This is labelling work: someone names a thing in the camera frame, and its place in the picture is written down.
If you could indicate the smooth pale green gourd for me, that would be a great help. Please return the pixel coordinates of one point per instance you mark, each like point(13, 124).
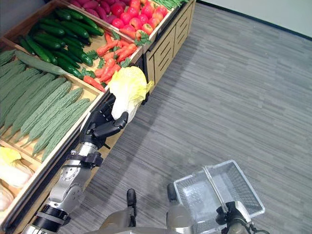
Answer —
point(39, 63)

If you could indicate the orange carrot with greens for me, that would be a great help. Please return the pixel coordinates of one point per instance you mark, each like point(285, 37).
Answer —
point(108, 37)
point(123, 44)
point(93, 83)
point(126, 52)
point(106, 48)
point(107, 70)
point(108, 76)
point(110, 63)

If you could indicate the green bean pile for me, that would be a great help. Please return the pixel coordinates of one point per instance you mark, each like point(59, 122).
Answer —
point(170, 3)

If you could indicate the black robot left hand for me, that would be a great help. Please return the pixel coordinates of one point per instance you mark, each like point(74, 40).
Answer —
point(104, 128)

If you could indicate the dark robot left foot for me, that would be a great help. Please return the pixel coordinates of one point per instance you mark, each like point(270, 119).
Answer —
point(131, 196)

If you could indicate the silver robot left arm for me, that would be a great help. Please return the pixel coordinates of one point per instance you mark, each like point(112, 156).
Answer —
point(70, 180)

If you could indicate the purple red sweet potato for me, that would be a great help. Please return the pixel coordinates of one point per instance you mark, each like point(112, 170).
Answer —
point(90, 5)
point(75, 3)
point(111, 19)
point(92, 13)
point(101, 12)
point(105, 6)

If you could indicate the dark robot right foot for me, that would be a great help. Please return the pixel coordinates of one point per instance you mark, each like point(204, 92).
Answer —
point(171, 192)

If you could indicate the red apple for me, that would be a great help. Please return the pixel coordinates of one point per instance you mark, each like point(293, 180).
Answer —
point(125, 18)
point(134, 4)
point(158, 16)
point(147, 29)
point(143, 19)
point(153, 22)
point(117, 23)
point(128, 31)
point(147, 11)
point(161, 10)
point(135, 23)
point(139, 34)
point(117, 9)
point(132, 12)

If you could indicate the silver robot torso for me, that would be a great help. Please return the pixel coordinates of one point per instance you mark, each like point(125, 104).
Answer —
point(146, 223)

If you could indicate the dark green cucumber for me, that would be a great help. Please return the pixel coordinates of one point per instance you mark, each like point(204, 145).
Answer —
point(73, 42)
point(93, 30)
point(87, 21)
point(26, 45)
point(39, 50)
point(81, 56)
point(75, 29)
point(63, 14)
point(47, 42)
point(74, 14)
point(65, 58)
point(70, 68)
point(52, 30)

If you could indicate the yellow white napa cabbage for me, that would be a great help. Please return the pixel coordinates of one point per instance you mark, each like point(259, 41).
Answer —
point(9, 156)
point(14, 174)
point(129, 92)
point(5, 197)

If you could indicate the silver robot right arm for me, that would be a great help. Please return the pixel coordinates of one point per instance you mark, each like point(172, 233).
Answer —
point(237, 228)

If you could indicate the dark robot foot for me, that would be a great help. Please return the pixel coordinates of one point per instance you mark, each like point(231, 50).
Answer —
point(131, 196)
point(171, 192)

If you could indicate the wooden slatted cabinet door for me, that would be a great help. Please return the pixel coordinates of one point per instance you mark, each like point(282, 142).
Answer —
point(164, 54)
point(184, 26)

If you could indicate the wooden produce display stand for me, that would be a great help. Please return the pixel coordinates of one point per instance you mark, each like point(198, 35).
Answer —
point(168, 48)

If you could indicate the clear mesh shopping basket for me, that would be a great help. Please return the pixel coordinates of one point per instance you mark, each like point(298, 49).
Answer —
point(195, 195)

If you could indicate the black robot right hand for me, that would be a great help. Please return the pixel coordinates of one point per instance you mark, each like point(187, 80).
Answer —
point(223, 214)

